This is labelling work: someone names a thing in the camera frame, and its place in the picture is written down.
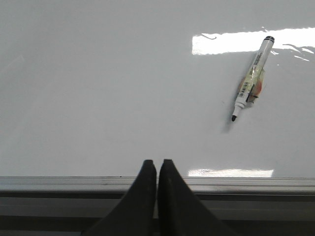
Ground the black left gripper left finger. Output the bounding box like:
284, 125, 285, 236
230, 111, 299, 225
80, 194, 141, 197
82, 160, 157, 236

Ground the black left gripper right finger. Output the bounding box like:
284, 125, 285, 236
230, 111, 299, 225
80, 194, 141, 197
157, 159, 237, 236

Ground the black whiteboard marker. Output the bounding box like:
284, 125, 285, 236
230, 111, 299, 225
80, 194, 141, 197
231, 36, 275, 122

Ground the white glossy whiteboard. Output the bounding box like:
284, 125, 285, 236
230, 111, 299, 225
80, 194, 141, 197
0, 0, 315, 177

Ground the grey aluminium whiteboard frame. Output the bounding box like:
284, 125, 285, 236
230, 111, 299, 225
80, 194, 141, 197
0, 177, 315, 236

